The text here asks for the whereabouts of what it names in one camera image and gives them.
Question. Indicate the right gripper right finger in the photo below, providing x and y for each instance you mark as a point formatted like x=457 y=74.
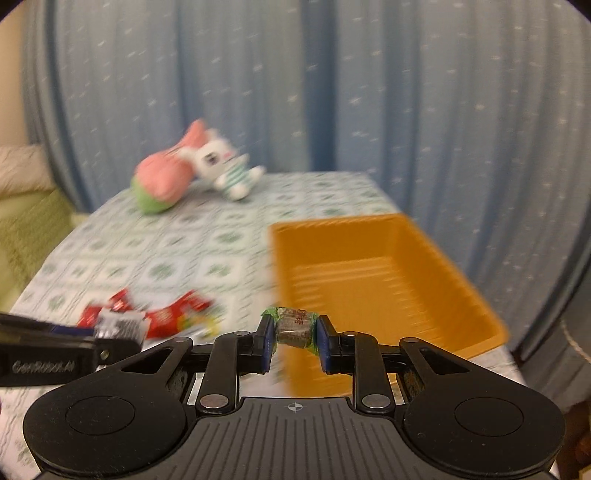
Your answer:
x=348 y=352

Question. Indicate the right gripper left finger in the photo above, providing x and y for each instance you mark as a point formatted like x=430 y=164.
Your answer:
x=242 y=351

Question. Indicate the green candy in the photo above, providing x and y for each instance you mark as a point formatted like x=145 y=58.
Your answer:
x=293 y=327

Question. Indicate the red snack packet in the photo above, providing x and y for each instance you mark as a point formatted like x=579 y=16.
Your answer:
x=183 y=313

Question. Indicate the silver green snack packet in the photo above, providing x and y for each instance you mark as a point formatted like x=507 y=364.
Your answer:
x=129 y=325

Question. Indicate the small red candy packet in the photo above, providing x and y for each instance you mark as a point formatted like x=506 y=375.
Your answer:
x=120 y=301

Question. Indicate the orange plastic tray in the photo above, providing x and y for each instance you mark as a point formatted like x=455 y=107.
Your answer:
x=383 y=276

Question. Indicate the green patterned tablecloth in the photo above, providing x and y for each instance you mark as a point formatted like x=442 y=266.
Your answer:
x=205 y=243

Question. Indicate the green zigzag cushion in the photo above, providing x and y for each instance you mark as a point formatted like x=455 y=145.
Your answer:
x=32 y=226

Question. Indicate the beige embroidered pillow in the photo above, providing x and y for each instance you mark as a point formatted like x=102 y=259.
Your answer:
x=24 y=169

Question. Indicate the pink green plush toy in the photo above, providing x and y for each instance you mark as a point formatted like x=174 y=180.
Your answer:
x=161 y=179

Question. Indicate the white rabbit plush toy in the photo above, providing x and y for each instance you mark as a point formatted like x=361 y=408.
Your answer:
x=223 y=168

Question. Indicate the blue star curtain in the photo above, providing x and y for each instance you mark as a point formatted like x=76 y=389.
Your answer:
x=473 y=116

